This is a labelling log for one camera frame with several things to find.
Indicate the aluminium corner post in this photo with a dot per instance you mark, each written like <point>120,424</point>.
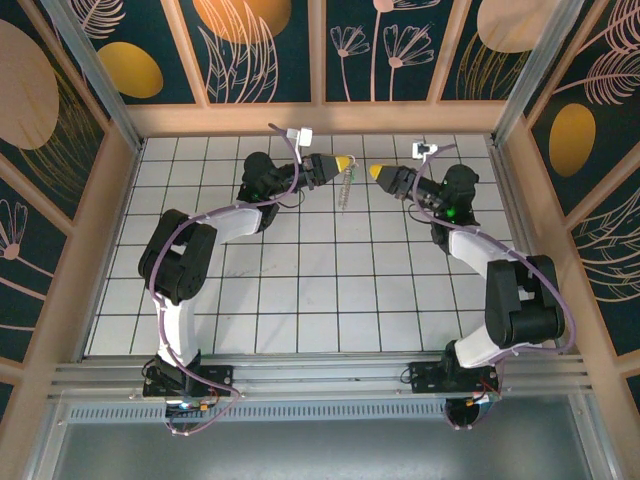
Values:
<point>535,65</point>
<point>100,85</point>

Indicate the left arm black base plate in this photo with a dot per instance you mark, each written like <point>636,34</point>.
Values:
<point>220,376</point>

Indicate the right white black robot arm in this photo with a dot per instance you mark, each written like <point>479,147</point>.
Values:
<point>475,247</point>

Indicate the grey metal panel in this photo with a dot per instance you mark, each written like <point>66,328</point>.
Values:
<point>320,450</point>

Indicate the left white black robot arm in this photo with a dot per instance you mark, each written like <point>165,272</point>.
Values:
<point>235,225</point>

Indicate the long aluminium mounting rail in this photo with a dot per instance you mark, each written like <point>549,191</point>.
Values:
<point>320,372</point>

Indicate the silver keyring with spring coil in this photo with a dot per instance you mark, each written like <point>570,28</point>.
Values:
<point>345,192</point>

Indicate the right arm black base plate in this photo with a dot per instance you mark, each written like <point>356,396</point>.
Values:
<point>422,376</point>

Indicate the aluminium side rail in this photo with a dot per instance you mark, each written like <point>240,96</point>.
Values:
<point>522,250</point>

